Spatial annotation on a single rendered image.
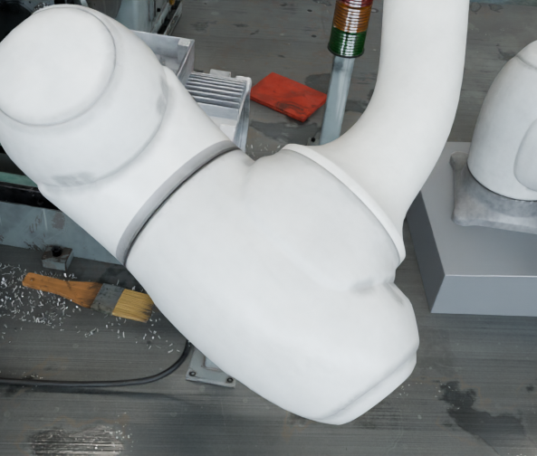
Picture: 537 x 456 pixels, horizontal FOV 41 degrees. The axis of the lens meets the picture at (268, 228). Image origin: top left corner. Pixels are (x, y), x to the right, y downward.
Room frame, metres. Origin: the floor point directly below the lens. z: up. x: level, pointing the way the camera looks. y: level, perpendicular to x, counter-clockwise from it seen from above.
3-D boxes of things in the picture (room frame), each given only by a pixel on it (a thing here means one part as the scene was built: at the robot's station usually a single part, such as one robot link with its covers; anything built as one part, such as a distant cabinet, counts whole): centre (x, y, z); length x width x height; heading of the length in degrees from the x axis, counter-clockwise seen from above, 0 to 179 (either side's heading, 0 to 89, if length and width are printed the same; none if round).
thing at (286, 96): (1.29, -0.01, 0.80); 0.15 x 0.12 x 0.01; 62
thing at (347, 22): (1.11, -0.09, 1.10); 0.06 x 0.06 x 0.04
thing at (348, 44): (1.11, -0.09, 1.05); 0.06 x 0.06 x 0.04
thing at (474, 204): (0.95, -0.39, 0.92); 0.22 x 0.18 x 0.06; 176
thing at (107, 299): (0.69, 0.26, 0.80); 0.21 x 0.05 x 0.01; 82
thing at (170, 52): (0.83, 0.19, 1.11); 0.12 x 0.11 x 0.07; 87
